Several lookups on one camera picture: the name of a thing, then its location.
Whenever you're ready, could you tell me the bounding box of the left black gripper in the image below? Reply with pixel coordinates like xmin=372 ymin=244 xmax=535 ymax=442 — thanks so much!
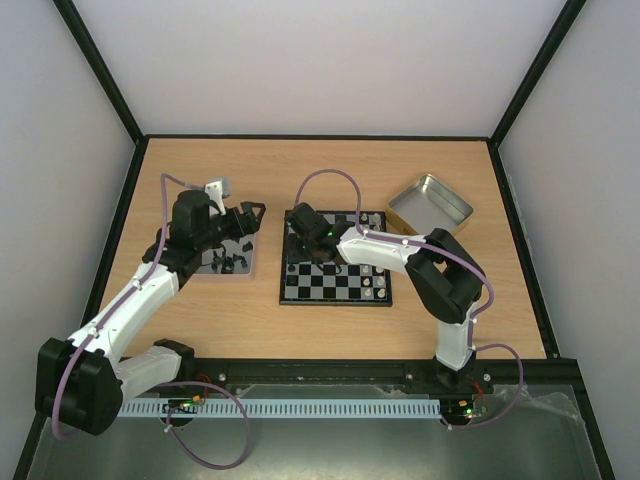
xmin=196 ymin=202 xmax=266 ymax=252

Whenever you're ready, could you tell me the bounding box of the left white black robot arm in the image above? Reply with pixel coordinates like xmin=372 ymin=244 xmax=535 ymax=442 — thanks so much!
xmin=34 ymin=190 xmax=266 ymax=435

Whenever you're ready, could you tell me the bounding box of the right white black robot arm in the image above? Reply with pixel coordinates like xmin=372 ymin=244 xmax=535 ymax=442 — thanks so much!
xmin=285 ymin=203 xmax=495 ymax=392

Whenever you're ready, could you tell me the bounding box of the pink tin with black pieces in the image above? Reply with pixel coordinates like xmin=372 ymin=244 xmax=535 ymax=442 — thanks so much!
xmin=191 ymin=234 xmax=259 ymax=283

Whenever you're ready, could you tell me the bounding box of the gold silver empty tin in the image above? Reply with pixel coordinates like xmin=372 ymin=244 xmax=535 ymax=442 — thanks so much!
xmin=386 ymin=174 xmax=474 ymax=235

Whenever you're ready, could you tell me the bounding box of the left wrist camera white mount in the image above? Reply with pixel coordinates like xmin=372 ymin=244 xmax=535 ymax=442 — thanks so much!
xmin=204 ymin=177 xmax=231 ymax=215

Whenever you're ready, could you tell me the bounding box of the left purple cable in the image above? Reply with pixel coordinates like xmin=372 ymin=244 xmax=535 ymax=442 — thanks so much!
xmin=50 ymin=173 xmax=251 ymax=470

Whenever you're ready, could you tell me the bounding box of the black aluminium frame rail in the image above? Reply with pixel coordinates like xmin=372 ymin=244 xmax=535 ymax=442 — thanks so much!
xmin=49 ymin=355 xmax=581 ymax=396

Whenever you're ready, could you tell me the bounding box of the light blue slotted cable duct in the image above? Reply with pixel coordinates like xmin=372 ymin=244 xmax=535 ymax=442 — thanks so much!
xmin=118 ymin=398 xmax=441 ymax=419

